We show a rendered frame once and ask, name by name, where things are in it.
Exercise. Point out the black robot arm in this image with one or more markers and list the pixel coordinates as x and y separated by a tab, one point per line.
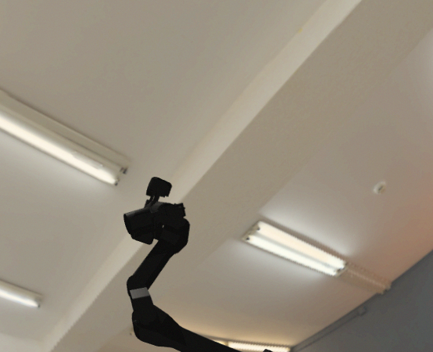
151	324

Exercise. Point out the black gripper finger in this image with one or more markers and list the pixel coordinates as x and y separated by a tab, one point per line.
149	192

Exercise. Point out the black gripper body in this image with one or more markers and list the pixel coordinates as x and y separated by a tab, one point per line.
158	187

